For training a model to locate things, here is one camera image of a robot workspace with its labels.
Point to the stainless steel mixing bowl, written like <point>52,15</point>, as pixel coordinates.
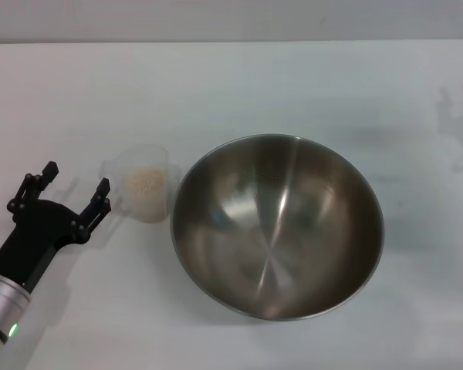
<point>278,231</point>

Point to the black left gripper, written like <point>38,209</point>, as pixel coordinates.
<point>38,235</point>

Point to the clear plastic measuring cup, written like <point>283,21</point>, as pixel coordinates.
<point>146,185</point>

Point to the white rice grains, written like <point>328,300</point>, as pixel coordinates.
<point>144,181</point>

